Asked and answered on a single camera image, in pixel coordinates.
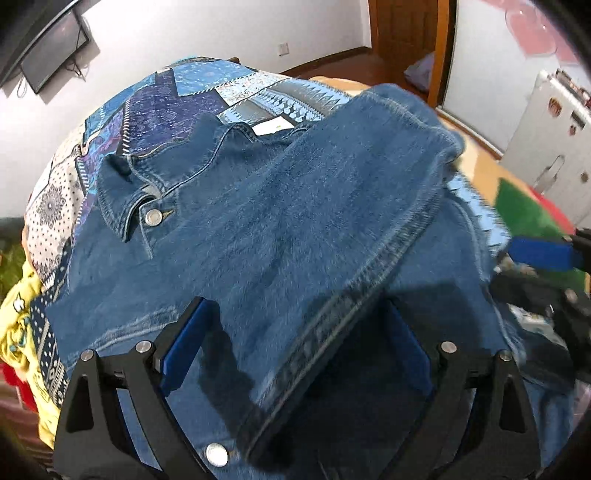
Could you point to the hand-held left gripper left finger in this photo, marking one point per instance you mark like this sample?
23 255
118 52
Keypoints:
184 346

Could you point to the red cloth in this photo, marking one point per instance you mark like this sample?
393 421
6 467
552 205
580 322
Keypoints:
14 385

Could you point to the pink plastic basin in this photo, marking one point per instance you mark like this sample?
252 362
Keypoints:
531 27

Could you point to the white cabinet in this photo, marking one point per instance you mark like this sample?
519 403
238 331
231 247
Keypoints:
540 134

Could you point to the white wall socket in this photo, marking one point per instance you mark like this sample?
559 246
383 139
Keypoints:
283 48

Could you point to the black wall television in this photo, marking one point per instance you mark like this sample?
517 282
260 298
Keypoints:
53 50

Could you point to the bright green cloth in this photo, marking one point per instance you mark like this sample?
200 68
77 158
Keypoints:
521 207

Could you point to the brown wooden door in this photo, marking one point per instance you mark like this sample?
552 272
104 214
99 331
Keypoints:
406 27

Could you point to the blue denim jacket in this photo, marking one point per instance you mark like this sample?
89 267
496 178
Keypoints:
277 230

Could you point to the blue patchwork blanket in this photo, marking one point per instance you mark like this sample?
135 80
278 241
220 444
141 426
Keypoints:
161 106

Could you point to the red striped curtain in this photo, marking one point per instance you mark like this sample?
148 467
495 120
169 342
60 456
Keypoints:
23 429

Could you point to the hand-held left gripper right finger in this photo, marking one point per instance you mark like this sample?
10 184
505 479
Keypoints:
408 344

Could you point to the yellow printed cloth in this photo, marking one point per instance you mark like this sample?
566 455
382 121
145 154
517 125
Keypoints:
18 323

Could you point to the lavender plastic bag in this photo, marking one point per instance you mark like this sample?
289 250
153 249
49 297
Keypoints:
422 71

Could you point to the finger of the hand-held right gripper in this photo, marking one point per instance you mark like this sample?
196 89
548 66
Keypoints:
521 288
540 254

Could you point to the green patterned cushion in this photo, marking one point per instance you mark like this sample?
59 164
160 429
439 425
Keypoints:
11 272

